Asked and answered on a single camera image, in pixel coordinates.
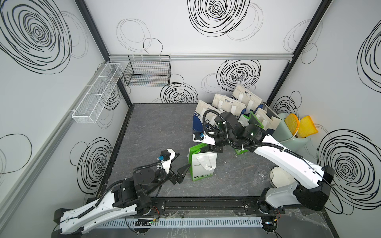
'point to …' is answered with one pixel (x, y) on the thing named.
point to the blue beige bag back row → (250, 100)
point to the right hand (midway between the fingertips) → (202, 141)
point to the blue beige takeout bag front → (260, 118)
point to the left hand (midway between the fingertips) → (184, 160)
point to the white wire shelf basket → (89, 109)
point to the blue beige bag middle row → (228, 104)
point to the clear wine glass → (263, 175)
